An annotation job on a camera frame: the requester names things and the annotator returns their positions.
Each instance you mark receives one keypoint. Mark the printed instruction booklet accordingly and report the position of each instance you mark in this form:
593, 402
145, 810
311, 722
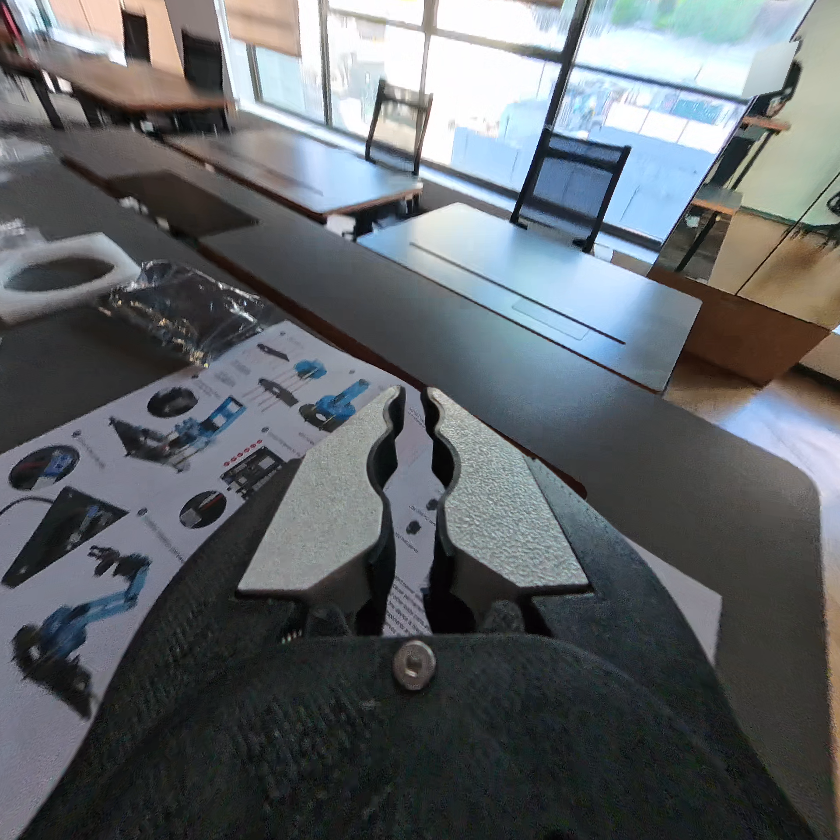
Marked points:
164, 505

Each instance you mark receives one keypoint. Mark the large glass window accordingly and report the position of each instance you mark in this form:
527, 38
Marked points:
485, 85

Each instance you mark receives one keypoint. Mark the black mesh chair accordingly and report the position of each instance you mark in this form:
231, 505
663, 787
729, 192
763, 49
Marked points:
400, 124
571, 184

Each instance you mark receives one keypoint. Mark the brown wooden desk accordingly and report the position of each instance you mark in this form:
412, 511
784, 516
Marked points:
131, 85

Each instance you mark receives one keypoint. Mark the black office chair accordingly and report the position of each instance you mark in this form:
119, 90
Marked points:
203, 59

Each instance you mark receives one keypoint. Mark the beige roller blind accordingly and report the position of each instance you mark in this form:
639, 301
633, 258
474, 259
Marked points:
262, 26

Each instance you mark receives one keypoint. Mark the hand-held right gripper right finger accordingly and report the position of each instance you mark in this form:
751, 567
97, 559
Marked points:
505, 518

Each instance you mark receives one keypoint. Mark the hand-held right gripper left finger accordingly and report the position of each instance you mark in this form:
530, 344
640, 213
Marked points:
315, 525

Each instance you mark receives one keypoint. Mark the black crinkled plastic bag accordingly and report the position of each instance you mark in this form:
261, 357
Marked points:
190, 308

